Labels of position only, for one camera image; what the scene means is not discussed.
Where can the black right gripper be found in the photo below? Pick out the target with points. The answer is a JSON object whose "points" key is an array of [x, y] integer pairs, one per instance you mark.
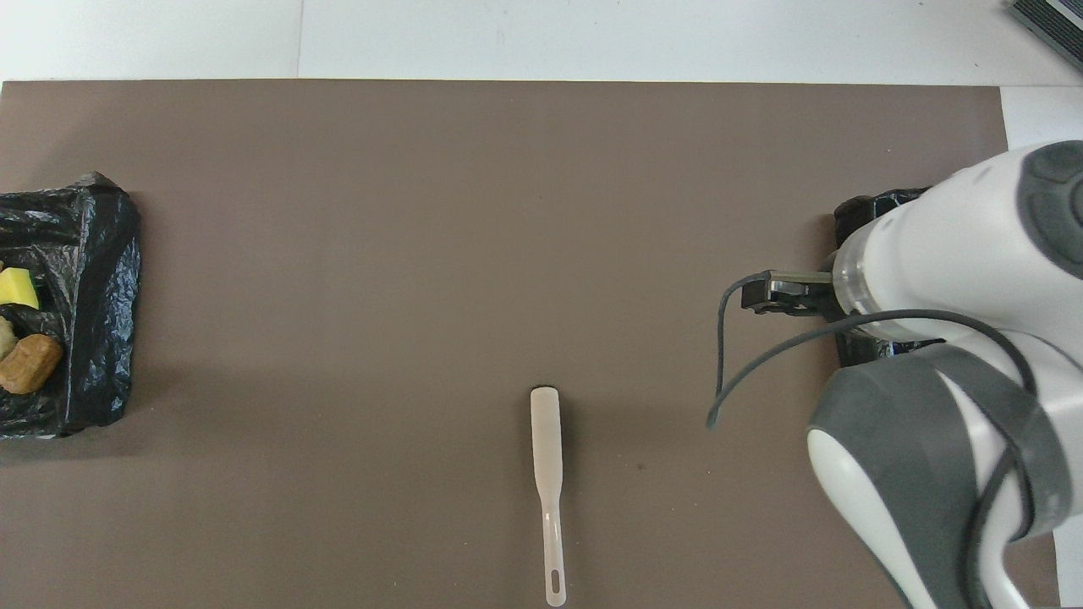
{"points": [[804, 294]]}

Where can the beige brush with black bristles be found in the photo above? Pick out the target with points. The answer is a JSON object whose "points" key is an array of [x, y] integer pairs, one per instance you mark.
{"points": [[547, 440]]}

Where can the brown bread roll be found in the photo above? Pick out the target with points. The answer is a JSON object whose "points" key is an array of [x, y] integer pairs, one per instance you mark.
{"points": [[32, 364]]}

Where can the yellow sponge piece green backing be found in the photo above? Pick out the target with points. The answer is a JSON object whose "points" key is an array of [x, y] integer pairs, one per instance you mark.
{"points": [[17, 288]]}

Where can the beige sponge lump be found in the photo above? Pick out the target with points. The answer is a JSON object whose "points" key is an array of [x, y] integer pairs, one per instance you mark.
{"points": [[5, 337]]}

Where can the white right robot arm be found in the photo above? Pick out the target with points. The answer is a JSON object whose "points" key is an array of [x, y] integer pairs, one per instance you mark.
{"points": [[956, 279]]}

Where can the bin with black liner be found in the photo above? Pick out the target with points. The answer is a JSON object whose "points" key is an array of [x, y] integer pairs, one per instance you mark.
{"points": [[871, 207], [93, 296]]}

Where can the grey ribbed device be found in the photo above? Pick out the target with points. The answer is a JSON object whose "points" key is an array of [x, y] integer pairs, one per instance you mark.
{"points": [[1053, 21]]}

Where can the brown table mat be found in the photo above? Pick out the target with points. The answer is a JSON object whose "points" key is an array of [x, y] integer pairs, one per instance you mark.
{"points": [[338, 254]]}

